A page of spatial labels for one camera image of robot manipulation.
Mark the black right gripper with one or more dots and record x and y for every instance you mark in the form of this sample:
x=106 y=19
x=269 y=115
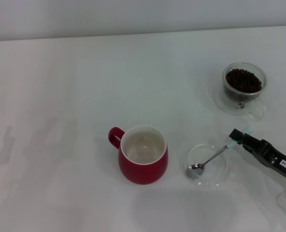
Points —
x=278 y=162

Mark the coffee beans pile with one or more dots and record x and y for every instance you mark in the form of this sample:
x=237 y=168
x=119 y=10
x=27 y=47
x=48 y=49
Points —
x=243 y=81

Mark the clear glass saucer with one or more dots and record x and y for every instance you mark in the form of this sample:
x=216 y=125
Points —
x=219 y=102

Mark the small clear glass dish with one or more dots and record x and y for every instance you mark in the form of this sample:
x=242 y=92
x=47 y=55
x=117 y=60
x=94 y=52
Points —
x=216 y=174

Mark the red ceramic mug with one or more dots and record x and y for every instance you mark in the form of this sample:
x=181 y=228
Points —
x=143 y=171

